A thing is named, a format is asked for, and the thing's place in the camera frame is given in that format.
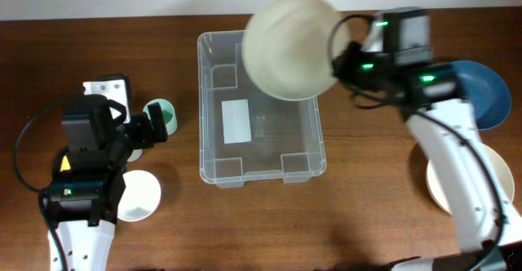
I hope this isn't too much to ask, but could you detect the grey plastic cup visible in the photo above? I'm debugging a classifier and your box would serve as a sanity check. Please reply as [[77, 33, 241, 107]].
[[127, 149, 143, 162]]

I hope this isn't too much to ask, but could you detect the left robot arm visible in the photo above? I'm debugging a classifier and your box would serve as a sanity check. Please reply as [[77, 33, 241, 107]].
[[38, 95, 168, 270]]

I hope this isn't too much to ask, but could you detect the dark blue plate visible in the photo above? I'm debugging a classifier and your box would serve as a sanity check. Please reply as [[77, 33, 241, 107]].
[[453, 60, 512, 130]]

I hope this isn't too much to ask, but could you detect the clear plastic storage bin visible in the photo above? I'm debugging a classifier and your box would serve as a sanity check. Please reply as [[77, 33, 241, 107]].
[[197, 30, 327, 188]]

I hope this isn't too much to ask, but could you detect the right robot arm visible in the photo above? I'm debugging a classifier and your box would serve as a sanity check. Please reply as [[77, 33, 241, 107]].
[[327, 7, 521, 270]]

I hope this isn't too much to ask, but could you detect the cream plate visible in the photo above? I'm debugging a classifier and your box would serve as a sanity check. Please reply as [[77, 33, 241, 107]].
[[241, 0, 350, 101], [426, 144, 515, 214]]

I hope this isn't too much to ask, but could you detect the mint green plastic cup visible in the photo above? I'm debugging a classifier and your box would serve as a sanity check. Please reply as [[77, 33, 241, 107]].
[[143, 99, 178, 136]]

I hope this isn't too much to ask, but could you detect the white label in bin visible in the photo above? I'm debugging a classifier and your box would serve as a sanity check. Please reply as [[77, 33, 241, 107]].
[[221, 99, 251, 144]]

